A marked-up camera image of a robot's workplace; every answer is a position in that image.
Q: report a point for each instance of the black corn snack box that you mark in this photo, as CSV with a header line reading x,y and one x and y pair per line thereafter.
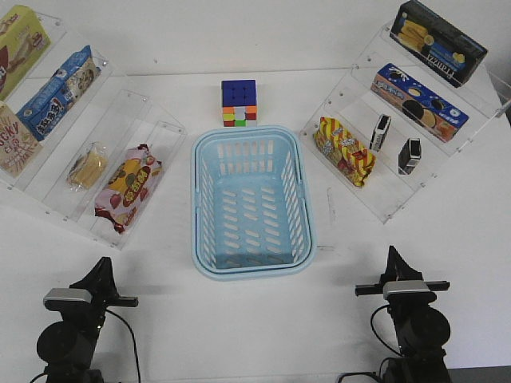
x,y
449,52

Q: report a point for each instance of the black white tissue pack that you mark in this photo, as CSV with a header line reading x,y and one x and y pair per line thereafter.
x,y
379,132

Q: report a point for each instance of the yellow-green snack box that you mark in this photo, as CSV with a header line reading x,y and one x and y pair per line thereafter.
x,y
23,41

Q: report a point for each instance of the blue cookie bag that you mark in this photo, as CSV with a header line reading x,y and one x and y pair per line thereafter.
x,y
44,110

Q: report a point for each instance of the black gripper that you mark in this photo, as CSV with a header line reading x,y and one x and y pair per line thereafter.
x,y
397,265
99,282

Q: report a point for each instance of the clear-wrapped bread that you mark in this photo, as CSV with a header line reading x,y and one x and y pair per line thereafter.
x,y
88,167

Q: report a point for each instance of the pink strawberry snack bag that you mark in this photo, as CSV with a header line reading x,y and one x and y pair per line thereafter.
x,y
129,188

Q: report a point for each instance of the light blue plastic basket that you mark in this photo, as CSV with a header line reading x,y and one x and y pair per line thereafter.
x,y
251,208

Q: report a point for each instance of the left clear acrylic shelf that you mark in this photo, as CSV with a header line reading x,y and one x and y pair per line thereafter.
x,y
113,112

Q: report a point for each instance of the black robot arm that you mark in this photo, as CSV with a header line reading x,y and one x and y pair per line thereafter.
x,y
421,330
68,346

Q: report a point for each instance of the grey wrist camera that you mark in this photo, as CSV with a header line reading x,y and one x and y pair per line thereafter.
x,y
66,299
395,288

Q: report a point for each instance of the beige Pocky box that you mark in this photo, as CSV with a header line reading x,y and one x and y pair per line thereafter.
x,y
18,145

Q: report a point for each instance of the clear acrylic shelf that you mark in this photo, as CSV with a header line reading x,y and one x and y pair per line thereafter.
x,y
484,97
113,112

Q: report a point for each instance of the blue orange cookie box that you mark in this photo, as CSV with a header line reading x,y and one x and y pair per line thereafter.
x,y
422,105

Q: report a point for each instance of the red yellow striped snack bag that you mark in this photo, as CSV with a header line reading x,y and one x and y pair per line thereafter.
x,y
349,156

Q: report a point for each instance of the multicolour puzzle cube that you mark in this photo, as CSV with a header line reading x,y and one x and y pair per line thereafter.
x,y
239,103

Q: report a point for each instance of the right clear acrylic shelf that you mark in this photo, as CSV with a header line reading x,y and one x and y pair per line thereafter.
x,y
484,97

